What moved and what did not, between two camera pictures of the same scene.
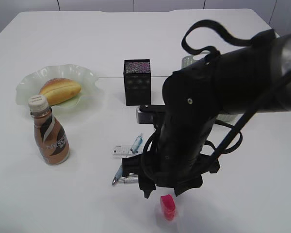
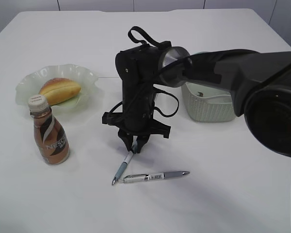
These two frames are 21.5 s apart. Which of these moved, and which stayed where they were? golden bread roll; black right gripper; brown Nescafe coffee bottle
Moved: black right gripper
Stayed: brown Nescafe coffee bottle; golden bread roll
